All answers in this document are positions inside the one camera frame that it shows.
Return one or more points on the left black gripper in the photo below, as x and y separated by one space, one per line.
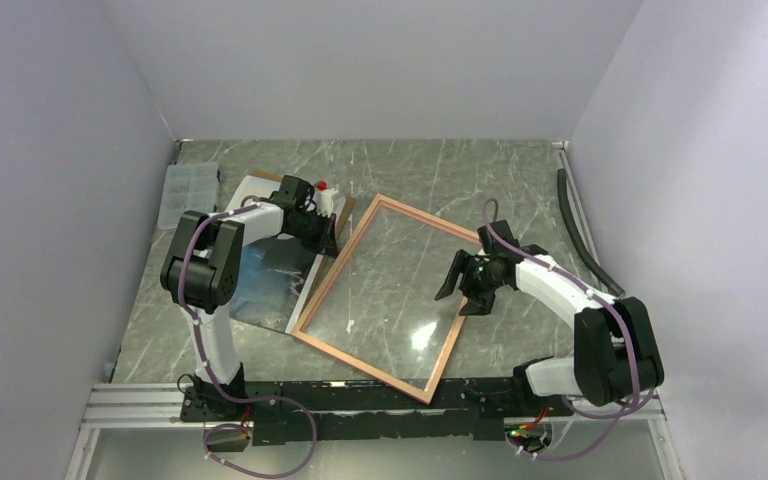
327 243

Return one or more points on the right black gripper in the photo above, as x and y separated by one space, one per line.
478 303

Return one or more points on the clear acrylic sheet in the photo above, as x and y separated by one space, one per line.
390 298

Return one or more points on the wooden picture frame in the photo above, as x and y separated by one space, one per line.
450 344

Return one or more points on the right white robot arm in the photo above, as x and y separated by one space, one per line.
614 358

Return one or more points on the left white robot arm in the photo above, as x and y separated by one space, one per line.
201 269

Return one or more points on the landscape photo print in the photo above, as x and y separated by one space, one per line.
276 277

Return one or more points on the clear plastic organizer box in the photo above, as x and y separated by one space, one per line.
188 187

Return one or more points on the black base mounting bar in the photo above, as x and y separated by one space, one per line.
369 426

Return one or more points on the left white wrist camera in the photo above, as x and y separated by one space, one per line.
325 198

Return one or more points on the aluminium rail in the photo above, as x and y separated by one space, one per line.
120 405

